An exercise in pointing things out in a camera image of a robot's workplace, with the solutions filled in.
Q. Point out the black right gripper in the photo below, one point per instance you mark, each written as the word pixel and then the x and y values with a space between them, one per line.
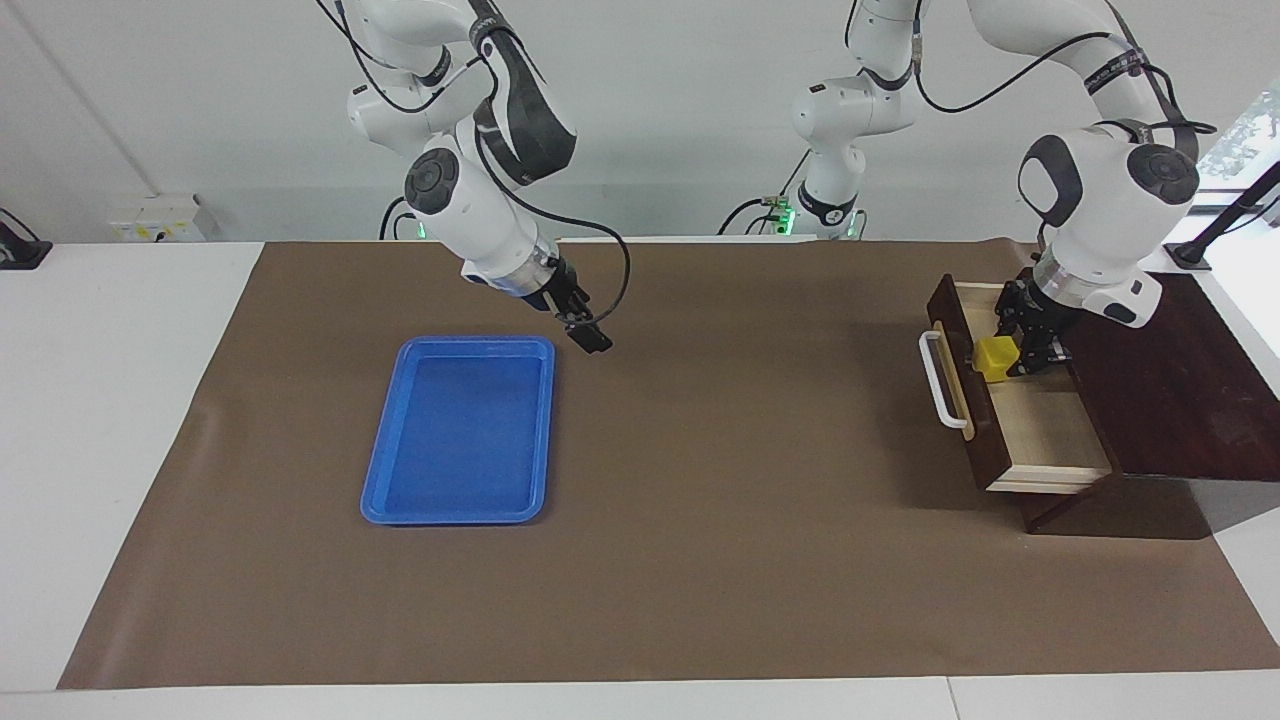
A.
pixel 558 292

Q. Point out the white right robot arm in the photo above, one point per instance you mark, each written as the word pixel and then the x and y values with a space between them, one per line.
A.
pixel 480 215

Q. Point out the dark wooden cabinet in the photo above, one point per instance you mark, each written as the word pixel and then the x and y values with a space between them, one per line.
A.
pixel 1180 400

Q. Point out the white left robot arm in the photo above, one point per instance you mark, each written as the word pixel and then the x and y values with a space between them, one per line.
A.
pixel 1100 190

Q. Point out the black camera stand with pole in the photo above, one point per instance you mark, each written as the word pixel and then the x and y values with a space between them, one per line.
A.
pixel 1235 215

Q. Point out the brown table mat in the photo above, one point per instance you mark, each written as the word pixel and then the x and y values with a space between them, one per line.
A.
pixel 750 500

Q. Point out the blue plastic tray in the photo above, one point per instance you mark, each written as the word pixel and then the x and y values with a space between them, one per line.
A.
pixel 460 440

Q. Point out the white wall socket box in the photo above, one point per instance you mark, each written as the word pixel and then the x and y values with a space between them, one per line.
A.
pixel 155 220

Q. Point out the yellow cube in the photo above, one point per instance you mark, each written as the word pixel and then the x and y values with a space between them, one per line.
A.
pixel 995 360

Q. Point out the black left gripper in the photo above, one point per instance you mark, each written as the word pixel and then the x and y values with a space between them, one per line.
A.
pixel 1040 305

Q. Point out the black stand base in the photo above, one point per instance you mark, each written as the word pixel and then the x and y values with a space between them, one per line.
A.
pixel 20 250

